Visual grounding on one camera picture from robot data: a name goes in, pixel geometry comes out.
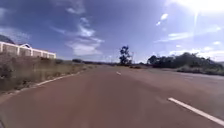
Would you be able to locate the lone dark tree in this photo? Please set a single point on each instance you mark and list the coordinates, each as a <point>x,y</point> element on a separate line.
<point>125,56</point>

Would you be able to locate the reddish asphalt road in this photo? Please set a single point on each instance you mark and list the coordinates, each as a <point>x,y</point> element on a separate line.
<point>116,100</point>

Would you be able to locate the white road edge line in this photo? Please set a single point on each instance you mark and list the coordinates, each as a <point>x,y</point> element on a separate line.
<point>53,80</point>

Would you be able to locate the row of trees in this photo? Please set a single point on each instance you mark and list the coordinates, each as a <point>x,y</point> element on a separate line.
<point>190,61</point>

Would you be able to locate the dry grass verge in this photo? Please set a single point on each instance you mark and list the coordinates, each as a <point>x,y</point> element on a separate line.
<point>33,70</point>

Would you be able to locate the grass verge with bushes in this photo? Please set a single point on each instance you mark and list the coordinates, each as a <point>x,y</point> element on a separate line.
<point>200,70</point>

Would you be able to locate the building with dark roof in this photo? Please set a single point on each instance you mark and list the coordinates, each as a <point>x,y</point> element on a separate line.
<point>6,39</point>

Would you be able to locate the pale wall with pillars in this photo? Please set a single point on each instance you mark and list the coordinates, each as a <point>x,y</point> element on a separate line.
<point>33,52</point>

